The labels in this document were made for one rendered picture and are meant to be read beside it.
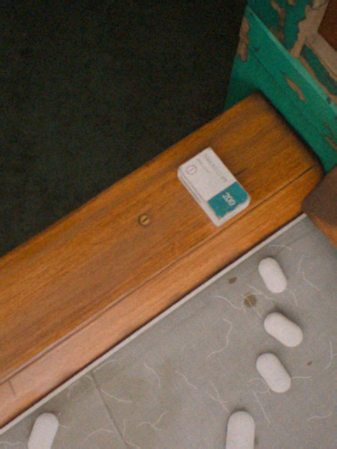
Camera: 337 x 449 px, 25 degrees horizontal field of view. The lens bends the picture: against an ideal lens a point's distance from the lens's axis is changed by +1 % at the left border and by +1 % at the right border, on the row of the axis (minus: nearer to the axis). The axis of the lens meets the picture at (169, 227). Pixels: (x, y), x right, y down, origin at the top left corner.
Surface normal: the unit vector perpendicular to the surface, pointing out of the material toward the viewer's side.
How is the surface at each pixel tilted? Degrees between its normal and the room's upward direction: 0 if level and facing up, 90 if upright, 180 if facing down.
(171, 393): 0
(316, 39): 2
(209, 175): 0
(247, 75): 88
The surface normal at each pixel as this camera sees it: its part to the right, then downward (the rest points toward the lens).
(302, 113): -0.81, 0.54
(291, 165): 0.04, -0.33
